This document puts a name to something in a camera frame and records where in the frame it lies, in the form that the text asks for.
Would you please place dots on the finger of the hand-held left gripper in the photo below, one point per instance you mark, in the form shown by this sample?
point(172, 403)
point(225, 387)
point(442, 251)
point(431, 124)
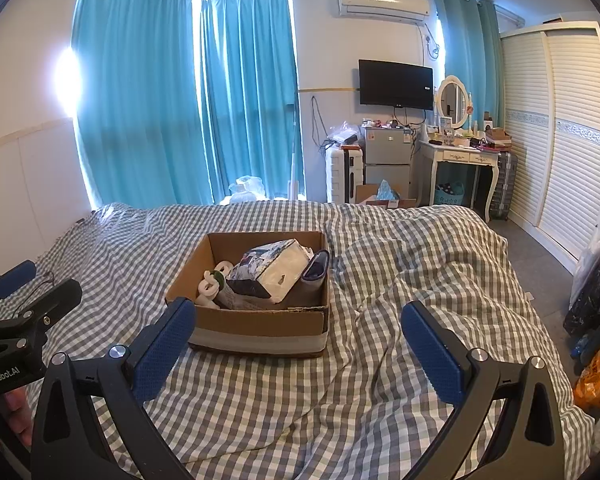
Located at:
point(55, 296)
point(15, 275)

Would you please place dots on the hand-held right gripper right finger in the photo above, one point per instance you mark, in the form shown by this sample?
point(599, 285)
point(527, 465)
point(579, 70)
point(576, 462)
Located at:
point(432, 352)

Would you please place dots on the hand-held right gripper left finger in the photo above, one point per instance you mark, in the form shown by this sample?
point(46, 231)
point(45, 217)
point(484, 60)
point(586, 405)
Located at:
point(165, 350)

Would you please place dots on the brown cardboard box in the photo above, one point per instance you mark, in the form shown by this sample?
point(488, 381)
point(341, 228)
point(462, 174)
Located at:
point(255, 330)

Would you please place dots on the floral print tissue pack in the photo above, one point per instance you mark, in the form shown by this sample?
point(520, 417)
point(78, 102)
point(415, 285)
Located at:
point(275, 270)

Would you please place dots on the person's left hand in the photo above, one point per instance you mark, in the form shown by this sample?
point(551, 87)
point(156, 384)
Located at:
point(19, 415)

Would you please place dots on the grey checkered blanket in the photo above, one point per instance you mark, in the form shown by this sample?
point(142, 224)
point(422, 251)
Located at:
point(380, 285)

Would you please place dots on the blue basket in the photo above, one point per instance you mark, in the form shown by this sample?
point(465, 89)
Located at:
point(449, 194)

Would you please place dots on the orange plastic bag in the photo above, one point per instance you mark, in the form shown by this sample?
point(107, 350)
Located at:
point(595, 380)

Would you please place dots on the teal tissue paper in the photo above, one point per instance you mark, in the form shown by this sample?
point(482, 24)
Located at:
point(386, 191)

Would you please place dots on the open cardboard floor box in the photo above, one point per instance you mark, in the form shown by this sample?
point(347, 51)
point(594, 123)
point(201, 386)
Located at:
point(367, 195)

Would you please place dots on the dark floral bag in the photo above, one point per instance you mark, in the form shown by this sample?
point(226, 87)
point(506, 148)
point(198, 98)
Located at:
point(595, 295)

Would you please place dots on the white plastic bag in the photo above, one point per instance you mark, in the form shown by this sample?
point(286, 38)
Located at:
point(247, 190)

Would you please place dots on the grey suitcase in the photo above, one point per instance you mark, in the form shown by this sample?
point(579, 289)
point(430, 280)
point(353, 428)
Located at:
point(504, 185)

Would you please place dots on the white dressing table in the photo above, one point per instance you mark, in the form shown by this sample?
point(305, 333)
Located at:
point(455, 155)

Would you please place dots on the white suitcase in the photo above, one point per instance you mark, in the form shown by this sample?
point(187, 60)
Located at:
point(337, 175)

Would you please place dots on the grey mini fridge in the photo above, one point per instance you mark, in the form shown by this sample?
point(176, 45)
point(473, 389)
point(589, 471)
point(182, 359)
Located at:
point(387, 155)

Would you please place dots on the teal curtain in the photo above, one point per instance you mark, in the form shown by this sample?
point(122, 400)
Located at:
point(140, 90)
point(465, 40)
point(250, 95)

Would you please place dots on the small brown box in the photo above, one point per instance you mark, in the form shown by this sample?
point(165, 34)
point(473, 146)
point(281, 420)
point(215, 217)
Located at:
point(497, 137)

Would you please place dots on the crumpled clear plastic bag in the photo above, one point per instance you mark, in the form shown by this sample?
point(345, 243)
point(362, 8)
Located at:
point(344, 135)

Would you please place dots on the white louvred wardrobe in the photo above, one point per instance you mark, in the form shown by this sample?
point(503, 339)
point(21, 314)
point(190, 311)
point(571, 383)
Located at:
point(555, 135)

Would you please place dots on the white oval vanity mirror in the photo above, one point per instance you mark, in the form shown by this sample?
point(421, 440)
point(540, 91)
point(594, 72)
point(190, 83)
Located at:
point(453, 102)

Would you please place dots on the white air conditioner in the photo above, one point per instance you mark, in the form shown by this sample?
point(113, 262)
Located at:
point(382, 5)

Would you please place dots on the black wall television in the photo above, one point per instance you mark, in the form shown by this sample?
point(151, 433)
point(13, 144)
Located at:
point(395, 85)

